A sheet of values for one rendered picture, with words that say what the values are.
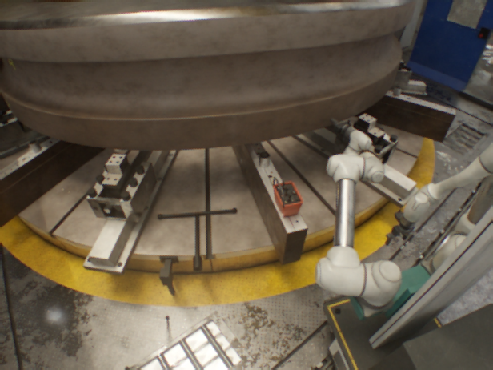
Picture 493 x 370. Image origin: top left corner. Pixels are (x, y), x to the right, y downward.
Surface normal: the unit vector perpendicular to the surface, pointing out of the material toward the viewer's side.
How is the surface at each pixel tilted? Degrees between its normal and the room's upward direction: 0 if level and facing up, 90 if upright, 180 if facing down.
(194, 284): 0
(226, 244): 0
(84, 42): 90
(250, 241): 0
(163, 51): 90
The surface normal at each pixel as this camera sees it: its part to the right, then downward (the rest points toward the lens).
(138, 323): 0.00, -0.72
